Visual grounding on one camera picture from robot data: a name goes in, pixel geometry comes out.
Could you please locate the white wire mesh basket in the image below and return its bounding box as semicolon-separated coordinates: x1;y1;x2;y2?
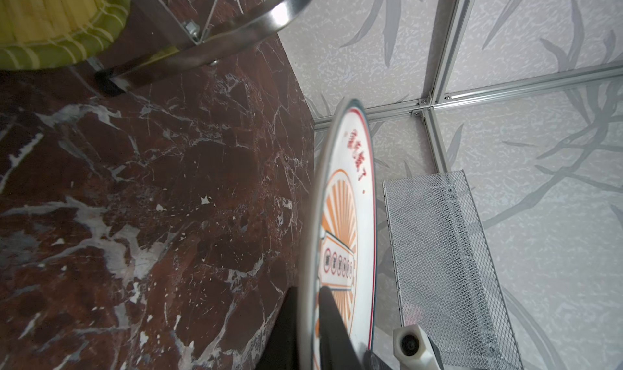
383;171;524;369

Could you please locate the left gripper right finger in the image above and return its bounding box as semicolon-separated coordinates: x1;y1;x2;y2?
319;287;362;370

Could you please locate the orange sunburst plate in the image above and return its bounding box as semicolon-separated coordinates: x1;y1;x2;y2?
296;99;377;369

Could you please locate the yellow green woven plate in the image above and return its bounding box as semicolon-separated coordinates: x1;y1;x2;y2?
1;0;131;71

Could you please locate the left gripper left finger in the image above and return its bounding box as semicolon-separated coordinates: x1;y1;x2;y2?
256;287;299;370

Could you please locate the steel dish rack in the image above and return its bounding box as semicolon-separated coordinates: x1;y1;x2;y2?
95;0;313;96

